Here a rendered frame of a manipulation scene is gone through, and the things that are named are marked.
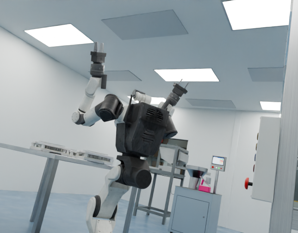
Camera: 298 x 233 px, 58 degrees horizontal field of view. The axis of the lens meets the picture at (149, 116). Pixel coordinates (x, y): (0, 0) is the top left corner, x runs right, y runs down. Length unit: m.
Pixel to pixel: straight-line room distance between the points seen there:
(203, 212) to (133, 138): 2.94
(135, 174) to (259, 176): 0.80
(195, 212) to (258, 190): 3.51
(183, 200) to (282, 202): 3.50
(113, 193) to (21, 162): 4.45
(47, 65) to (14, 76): 0.83
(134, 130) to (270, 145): 0.85
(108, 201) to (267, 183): 1.19
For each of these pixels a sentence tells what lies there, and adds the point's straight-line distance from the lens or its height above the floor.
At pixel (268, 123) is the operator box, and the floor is 1.08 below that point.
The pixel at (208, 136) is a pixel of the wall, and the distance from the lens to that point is 7.34.
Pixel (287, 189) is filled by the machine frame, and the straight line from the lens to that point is 1.00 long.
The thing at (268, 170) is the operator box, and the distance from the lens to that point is 0.90.
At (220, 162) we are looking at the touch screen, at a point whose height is 1.28.
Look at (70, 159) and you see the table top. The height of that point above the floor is 0.84.
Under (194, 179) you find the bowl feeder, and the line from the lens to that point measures 4.64.
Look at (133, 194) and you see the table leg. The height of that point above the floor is 0.63.
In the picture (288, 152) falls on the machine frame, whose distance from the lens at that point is 1.02.
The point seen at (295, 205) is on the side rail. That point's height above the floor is 0.85.
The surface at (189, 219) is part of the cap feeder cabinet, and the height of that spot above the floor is 0.31.
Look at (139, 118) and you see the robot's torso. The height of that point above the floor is 1.15.
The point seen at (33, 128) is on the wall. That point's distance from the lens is 6.15.
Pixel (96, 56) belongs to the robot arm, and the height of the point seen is 1.50.
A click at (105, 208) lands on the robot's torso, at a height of 0.58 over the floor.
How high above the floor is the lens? 0.85
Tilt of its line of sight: 12 degrees up
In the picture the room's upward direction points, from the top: 12 degrees clockwise
